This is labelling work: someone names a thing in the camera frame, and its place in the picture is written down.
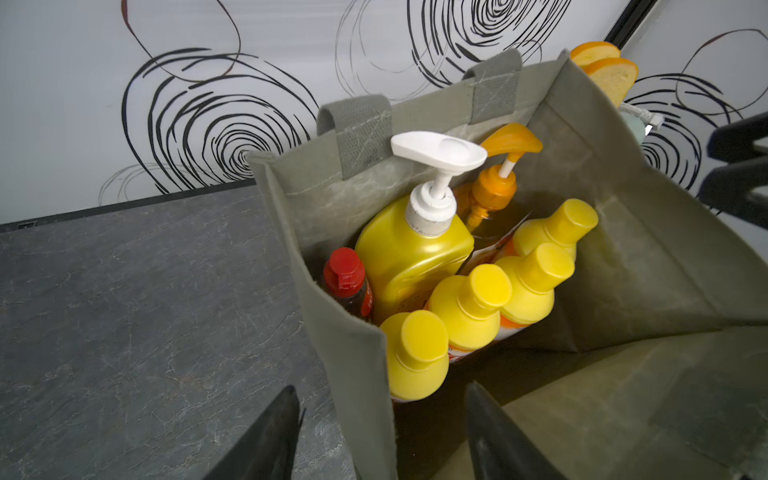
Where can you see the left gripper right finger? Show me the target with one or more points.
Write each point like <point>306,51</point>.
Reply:
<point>499,449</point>

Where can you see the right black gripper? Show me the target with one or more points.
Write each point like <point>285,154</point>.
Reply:
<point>732,188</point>

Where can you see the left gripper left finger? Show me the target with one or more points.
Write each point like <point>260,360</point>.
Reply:
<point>267,449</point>

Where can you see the yellow cap bottle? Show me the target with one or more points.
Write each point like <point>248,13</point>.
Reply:
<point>416,355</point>
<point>469,307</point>
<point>534,278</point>
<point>572,221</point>

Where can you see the red soap bottle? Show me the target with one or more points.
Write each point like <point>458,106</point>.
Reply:
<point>344,279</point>

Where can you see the yellow pump soap bottle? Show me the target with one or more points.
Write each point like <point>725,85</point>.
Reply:
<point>418,240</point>

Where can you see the orange pump soap bottle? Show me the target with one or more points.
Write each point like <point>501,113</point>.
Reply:
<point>486,205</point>

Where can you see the mint green toaster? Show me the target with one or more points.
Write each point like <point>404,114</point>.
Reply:
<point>635,124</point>

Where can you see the toast slice front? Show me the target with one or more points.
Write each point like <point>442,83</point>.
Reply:
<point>614,76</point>

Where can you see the toast slice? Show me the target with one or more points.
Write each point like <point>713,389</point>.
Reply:
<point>590,52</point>
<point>614,76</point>

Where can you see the toast slice back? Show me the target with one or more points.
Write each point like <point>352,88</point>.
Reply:
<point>590,52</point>

